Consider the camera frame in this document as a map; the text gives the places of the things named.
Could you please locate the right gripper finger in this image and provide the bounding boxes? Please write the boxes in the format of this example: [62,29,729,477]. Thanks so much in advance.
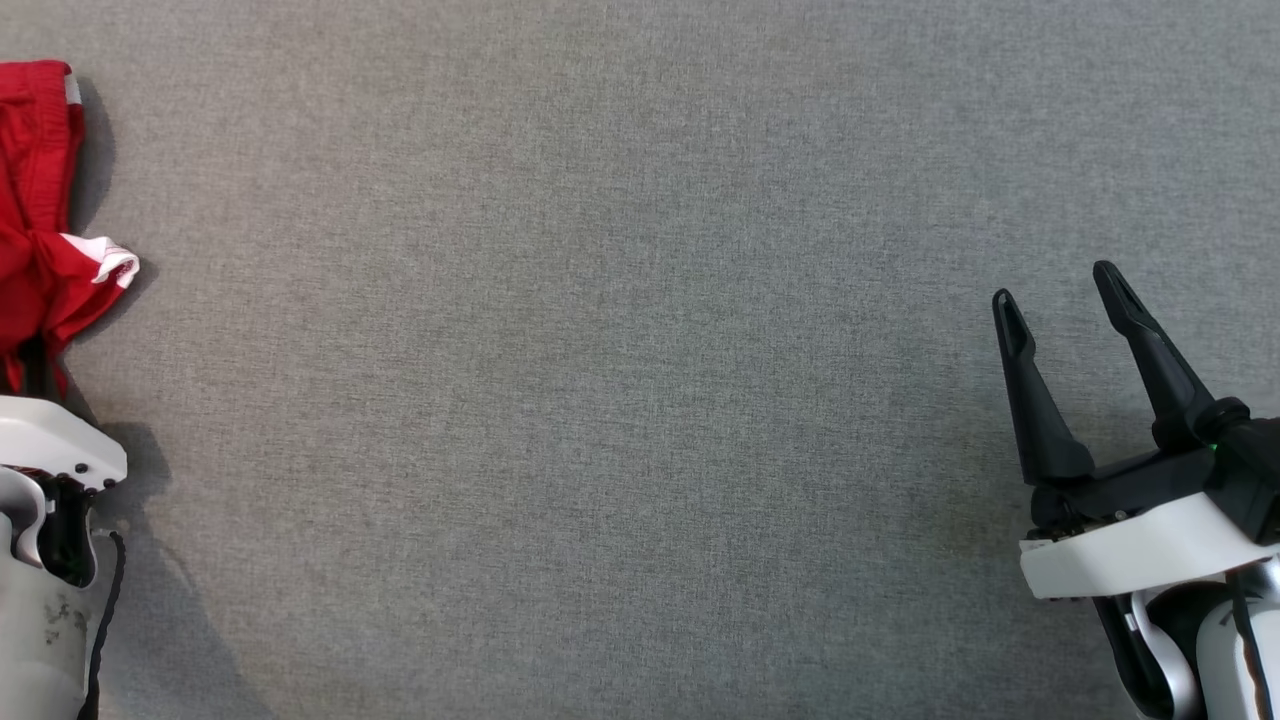
[991,288,1097,489]
[1091,260,1218,453]

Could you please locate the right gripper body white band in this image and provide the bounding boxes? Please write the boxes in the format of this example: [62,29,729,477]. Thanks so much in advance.
[1019,445,1280,602]

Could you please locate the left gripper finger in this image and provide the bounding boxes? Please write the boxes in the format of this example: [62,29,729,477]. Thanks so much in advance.
[20,335,67,401]

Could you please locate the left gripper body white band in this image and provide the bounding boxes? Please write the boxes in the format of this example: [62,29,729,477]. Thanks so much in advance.
[0,394,130,493]

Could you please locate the red basketball shorts white stripes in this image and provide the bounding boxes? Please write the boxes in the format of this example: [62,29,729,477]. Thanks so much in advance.
[0,59,142,398]

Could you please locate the left thin black arm cable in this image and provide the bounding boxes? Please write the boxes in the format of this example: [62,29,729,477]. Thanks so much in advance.
[80,528,128,720]

